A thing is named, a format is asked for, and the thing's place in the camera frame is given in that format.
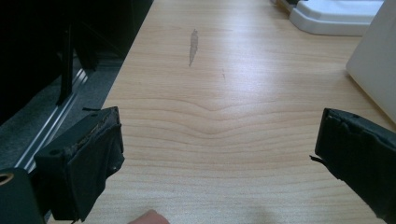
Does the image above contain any white box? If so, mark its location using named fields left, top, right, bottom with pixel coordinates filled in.
left=345, top=0, right=396, bottom=124

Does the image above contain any black metal stand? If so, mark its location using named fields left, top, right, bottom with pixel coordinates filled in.
left=55, top=24, right=101, bottom=106

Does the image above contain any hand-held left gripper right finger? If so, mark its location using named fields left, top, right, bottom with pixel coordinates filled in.
left=309, top=107, right=396, bottom=224

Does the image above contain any white plastic tray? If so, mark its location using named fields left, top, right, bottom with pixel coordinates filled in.
left=275, top=0, right=386, bottom=37

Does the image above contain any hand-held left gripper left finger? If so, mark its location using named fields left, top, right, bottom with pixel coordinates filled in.
left=34, top=105, right=126, bottom=223

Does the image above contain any aluminium rail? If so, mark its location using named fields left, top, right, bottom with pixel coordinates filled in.
left=13, top=68, right=90, bottom=174

